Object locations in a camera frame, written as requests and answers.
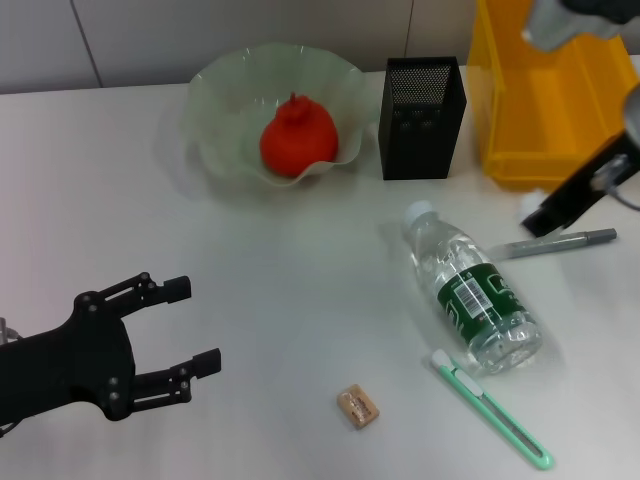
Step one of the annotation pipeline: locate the green utility knife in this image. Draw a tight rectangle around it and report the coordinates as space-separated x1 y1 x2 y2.
431 351 556 472

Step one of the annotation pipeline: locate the yellow plastic bin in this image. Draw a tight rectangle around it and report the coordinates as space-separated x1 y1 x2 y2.
465 0 640 191

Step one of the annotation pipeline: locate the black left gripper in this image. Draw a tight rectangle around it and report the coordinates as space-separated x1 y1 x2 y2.
0 272 222 424

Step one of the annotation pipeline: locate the orange fruit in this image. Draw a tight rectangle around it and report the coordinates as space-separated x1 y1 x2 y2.
258 91 340 179

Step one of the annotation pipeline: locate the green glass fruit bowl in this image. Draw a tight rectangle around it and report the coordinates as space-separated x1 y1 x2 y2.
182 42 371 190

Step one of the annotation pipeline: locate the black mesh pen holder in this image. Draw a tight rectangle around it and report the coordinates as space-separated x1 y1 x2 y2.
378 55 467 181

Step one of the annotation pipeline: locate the clear water bottle green label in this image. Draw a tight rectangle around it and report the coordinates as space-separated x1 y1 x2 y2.
402 199 544 379

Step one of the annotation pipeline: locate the grey marker pen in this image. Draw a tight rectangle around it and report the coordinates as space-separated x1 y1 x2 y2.
487 227 619 261

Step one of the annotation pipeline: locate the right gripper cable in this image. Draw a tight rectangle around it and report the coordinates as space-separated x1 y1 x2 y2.
592 154 640 211

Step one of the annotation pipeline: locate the tan eraser block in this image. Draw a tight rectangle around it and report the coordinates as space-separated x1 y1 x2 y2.
335 383 380 430

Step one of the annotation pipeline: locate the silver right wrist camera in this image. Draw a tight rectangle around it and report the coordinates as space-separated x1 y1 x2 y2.
522 0 640 51

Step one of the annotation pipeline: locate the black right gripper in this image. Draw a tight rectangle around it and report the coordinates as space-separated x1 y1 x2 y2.
520 132 640 239

